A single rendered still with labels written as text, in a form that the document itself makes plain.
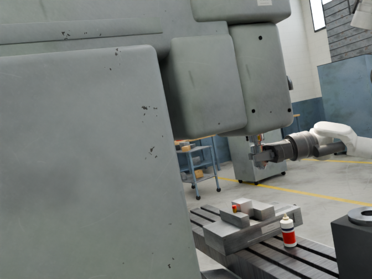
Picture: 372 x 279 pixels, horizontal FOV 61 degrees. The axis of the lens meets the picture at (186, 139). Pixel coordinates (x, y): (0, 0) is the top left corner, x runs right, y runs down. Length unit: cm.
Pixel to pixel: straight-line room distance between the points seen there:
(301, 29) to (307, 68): 123
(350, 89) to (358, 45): 302
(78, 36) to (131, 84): 19
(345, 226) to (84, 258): 54
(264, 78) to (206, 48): 21
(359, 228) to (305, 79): 999
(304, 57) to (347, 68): 393
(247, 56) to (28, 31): 55
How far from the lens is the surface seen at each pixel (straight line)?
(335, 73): 709
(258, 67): 94
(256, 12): 96
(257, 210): 119
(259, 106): 93
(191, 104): 79
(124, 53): 64
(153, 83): 64
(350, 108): 704
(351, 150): 112
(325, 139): 111
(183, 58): 80
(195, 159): 752
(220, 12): 89
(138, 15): 80
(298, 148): 105
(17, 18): 76
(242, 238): 115
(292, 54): 1049
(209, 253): 133
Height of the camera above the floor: 140
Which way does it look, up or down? 4 degrees down
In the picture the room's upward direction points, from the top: 11 degrees counter-clockwise
